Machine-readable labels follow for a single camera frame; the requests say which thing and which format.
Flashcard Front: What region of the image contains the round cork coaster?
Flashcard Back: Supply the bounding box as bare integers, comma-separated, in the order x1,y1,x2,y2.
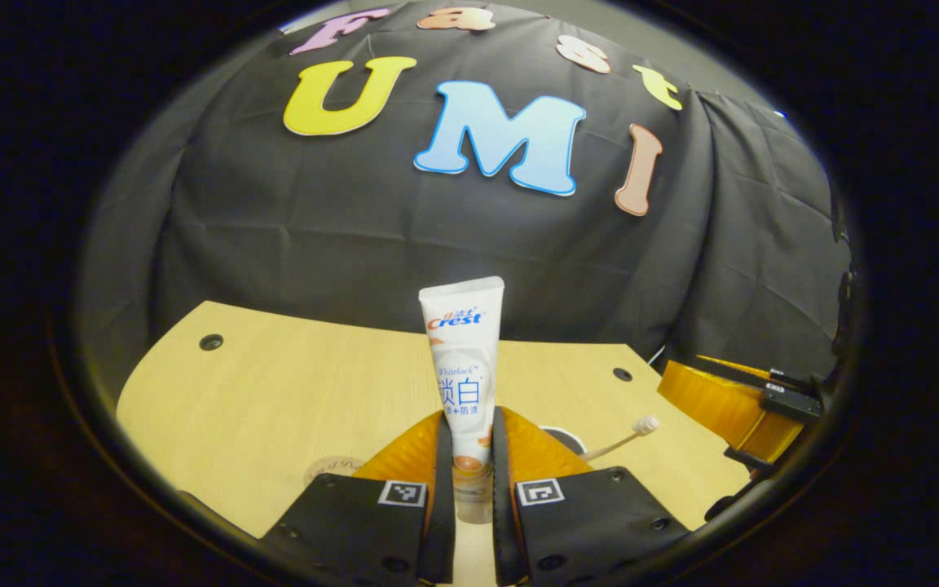
304,455,366,490

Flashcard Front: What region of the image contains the white toothpaste tube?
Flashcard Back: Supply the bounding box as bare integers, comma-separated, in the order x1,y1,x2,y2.
418,276,505,523

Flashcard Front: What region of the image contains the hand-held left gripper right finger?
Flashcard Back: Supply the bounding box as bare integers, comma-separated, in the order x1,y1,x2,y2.
492,406,690,586

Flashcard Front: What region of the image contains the wooden toothbrush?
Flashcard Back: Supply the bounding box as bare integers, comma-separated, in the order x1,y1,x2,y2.
580,414,660,464

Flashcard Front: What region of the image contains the light wooden desktop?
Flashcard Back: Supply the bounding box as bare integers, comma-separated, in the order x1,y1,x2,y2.
117,302,752,587

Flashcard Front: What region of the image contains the white cup with wooden handle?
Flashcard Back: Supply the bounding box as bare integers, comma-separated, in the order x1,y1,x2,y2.
539,426,589,457

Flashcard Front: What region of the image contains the black backdrop cloth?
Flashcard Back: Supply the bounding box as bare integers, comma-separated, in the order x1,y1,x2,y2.
78,0,853,408

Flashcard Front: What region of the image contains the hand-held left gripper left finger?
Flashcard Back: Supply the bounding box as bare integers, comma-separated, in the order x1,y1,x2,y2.
262,410,456,586

